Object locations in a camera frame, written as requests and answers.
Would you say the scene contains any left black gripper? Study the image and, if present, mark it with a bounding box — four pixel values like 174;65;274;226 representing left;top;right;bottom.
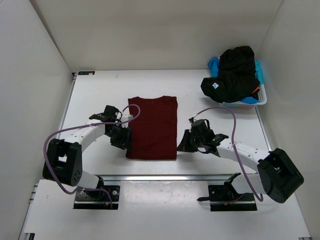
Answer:
105;124;133;151

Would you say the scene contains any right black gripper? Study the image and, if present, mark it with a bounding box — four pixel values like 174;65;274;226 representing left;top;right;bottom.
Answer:
177;129;205;153

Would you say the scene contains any dark red t shirt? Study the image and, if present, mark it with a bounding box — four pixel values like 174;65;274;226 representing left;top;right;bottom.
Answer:
125;96;178;161

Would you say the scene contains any black t shirt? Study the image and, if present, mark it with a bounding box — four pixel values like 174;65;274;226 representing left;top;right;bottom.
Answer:
200;46;260;103

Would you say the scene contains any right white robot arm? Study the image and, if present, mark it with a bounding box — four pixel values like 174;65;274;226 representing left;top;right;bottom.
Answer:
177;119;305;204

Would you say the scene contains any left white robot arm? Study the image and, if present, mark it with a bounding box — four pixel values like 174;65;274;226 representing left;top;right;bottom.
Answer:
42;105;135;202

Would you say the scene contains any blue t shirt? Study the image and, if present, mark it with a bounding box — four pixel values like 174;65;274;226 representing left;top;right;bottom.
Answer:
207;57;264;105

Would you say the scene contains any white plastic laundry basket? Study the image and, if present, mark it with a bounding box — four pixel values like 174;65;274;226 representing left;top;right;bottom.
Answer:
219;83;268;111

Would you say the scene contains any black label sticker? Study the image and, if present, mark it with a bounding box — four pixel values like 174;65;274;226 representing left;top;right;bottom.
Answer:
77;71;95;76

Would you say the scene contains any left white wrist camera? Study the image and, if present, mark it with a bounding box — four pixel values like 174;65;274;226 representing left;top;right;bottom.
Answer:
119;114;134;124

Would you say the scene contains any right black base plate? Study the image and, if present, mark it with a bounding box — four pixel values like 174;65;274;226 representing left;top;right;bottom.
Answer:
197;181;258;212

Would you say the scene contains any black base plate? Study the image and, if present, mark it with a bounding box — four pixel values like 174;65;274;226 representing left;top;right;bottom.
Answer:
197;181;258;212
73;182;121;210

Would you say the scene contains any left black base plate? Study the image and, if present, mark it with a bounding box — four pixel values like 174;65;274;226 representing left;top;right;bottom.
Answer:
73;182;121;210

